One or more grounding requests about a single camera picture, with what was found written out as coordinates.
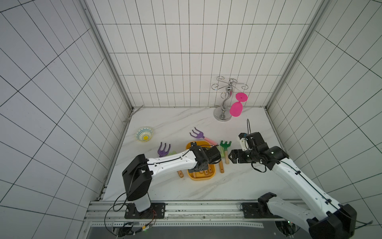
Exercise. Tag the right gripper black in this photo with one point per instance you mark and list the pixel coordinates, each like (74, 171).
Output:
(237, 156)

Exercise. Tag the purple fork pink handle right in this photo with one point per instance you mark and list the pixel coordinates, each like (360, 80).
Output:
(199, 134)

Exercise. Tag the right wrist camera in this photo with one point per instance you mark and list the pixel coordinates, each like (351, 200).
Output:
(243, 141)

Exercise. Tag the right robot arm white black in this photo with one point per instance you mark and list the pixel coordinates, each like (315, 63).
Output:
(325, 217)

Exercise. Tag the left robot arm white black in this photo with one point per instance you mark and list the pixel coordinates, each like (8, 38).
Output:
(138, 175)

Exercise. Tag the metal base rail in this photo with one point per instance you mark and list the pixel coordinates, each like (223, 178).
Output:
(180, 213)

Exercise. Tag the purple fork pink handle left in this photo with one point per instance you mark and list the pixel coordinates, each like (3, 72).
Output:
(164, 149)

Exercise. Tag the yellow plastic storage box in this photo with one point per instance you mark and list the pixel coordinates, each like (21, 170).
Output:
(200, 175)

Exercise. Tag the purple fork pink handle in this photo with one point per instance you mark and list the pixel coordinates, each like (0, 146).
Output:
(199, 134)
(164, 149)

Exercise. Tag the patterned small bowl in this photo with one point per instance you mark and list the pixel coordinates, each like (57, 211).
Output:
(144, 134)

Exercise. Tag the silver cup holder stand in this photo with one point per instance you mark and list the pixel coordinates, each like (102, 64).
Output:
(221, 113)

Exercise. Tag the pink plastic goblet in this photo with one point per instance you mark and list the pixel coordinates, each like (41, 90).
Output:
(237, 108)

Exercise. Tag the dark green small rake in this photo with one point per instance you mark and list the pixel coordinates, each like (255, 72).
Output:
(225, 145)

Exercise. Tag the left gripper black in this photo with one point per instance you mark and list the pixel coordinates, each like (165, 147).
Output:
(193, 170)

